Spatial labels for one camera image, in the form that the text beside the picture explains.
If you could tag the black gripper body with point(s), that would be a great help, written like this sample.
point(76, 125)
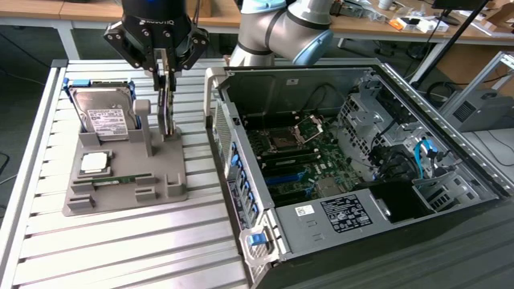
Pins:
point(156, 15)

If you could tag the graphics card with metal bracket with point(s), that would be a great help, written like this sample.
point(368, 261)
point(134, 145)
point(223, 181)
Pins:
point(164, 114)

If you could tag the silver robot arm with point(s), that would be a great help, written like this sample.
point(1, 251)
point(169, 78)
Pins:
point(280, 27)

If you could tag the brown cardboard box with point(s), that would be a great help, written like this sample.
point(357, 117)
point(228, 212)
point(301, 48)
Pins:
point(205, 9)

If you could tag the hard disk with blue carrier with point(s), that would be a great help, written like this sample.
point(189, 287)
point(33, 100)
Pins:
point(100, 105)

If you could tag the CPU socket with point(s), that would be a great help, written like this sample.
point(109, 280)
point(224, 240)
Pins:
point(280, 140)

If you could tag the gray parts rack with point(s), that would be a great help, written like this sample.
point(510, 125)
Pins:
point(120, 162)

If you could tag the metal socket cover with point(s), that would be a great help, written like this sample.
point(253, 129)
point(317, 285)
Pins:
point(308, 128)

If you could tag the silver CPU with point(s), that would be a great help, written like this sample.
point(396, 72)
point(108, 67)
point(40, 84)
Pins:
point(93, 162)

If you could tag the gray metal drive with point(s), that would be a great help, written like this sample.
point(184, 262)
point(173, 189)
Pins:
point(352, 10)

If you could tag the black RAM slot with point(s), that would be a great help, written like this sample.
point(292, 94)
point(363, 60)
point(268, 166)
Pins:
point(280, 164)
point(288, 156)

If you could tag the green RAM stick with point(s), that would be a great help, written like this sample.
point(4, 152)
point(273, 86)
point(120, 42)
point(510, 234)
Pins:
point(116, 179)

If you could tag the perforated metal drive cage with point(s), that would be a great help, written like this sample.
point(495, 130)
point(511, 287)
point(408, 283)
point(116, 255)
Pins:
point(360, 120)

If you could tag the white mug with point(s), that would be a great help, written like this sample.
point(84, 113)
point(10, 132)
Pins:
point(385, 3)

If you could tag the green motherboard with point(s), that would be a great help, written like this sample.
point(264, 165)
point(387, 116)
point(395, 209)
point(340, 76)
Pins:
point(332, 159)

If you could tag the orange and black box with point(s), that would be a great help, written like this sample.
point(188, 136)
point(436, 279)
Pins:
point(403, 24)

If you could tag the gray chipset heatsink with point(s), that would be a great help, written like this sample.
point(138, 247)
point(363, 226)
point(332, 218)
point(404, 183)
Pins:
point(328, 186)

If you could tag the white small box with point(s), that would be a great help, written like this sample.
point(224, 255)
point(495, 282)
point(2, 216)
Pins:
point(431, 27)

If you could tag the black stand pole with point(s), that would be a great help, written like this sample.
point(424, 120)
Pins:
point(454, 39)

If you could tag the blue case latch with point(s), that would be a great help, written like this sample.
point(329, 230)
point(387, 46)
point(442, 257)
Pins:
point(256, 240)

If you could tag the black monitor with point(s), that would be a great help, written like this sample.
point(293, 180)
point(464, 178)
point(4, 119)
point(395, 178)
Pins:
point(454, 3)

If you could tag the gray power supply unit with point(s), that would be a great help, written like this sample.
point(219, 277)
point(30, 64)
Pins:
point(304, 234)

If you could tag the gray computer tower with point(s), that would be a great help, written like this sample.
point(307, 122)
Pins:
point(482, 114)

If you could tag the open cardboard carton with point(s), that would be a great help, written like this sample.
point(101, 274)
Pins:
point(502, 18)

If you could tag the gray metal disk bay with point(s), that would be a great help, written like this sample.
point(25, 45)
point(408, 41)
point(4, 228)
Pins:
point(442, 192)

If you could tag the open black PC case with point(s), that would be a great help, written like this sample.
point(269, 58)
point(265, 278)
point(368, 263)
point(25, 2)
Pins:
point(304, 271)

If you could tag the wooden desk white frame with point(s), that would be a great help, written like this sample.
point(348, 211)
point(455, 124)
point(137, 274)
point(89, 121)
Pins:
point(32, 7)
point(360, 27)

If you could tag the aluminium profile frame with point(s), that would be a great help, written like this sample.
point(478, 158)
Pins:
point(487, 72)

